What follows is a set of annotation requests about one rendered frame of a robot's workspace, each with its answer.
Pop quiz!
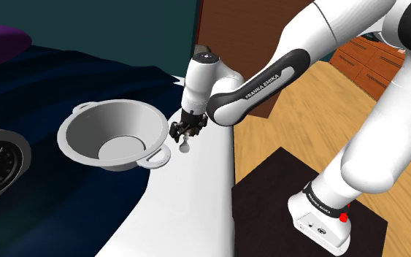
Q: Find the small white knob-shaped object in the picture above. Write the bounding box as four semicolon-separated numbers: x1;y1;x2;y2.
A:
179;136;191;154

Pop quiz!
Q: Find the brown wooden door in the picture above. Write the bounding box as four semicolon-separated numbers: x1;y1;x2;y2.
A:
195;0;315;119

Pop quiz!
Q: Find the dark robot stand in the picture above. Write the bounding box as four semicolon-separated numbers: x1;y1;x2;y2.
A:
231;146;388;257

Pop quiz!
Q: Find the bed with dark blue blanket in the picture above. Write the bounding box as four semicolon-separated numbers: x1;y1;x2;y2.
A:
0;44;236;257

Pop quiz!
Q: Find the orange wooden chest of drawers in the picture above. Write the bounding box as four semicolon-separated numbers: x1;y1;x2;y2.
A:
329;34;407;101

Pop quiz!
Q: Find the white two-handled bowl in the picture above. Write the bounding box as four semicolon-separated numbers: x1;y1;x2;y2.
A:
56;99;172;172

